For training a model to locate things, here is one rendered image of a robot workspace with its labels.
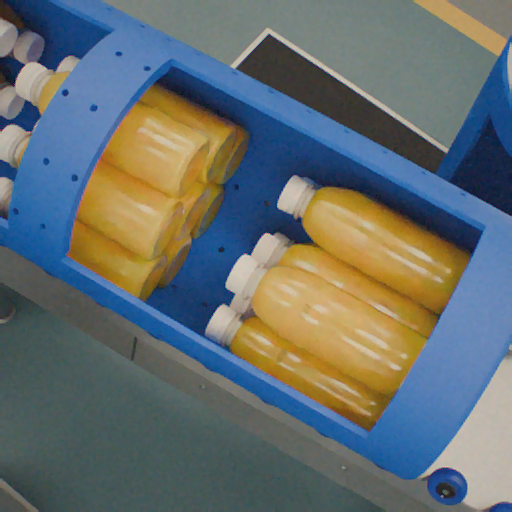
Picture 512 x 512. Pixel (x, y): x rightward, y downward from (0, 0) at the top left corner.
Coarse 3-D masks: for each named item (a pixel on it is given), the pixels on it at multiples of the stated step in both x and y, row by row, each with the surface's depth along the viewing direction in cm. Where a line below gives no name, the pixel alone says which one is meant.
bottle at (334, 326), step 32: (256, 288) 83; (288, 288) 81; (320, 288) 82; (288, 320) 81; (320, 320) 81; (352, 320) 80; (384, 320) 81; (320, 352) 82; (352, 352) 80; (384, 352) 80; (416, 352) 80; (384, 384) 80
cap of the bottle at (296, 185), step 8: (296, 176) 89; (288, 184) 88; (296, 184) 88; (304, 184) 88; (288, 192) 87; (296, 192) 87; (280, 200) 88; (288, 200) 88; (296, 200) 87; (280, 208) 89; (288, 208) 88
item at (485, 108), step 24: (504, 48) 108; (504, 72) 106; (480, 96) 117; (504, 96) 106; (480, 120) 115; (504, 120) 107; (456, 144) 128; (480, 144) 149; (504, 144) 109; (456, 168) 127; (480, 168) 159; (504, 168) 158; (480, 192) 169; (504, 192) 166
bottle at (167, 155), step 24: (48, 72) 86; (48, 96) 84; (144, 120) 82; (168, 120) 83; (120, 144) 82; (144, 144) 81; (168, 144) 81; (192, 144) 81; (120, 168) 84; (144, 168) 82; (168, 168) 81; (192, 168) 85; (168, 192) 83
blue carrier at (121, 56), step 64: (64, 0) 84; (0, 64) 108; (128, 64) 80; (192, 64) 82; (0, 128) 107; (64, 128) 78; (256, 128) 98; (320, 128) 81; (64, 192) 78; (256, 192) 102; (384, 192) 95; (448, 192) 80; (64, 256) 83; (192, 256) 102; (192, 320) 96; (448, 320) 72; (256, 384) 81; (448, 384) 72; (384, 448) 78
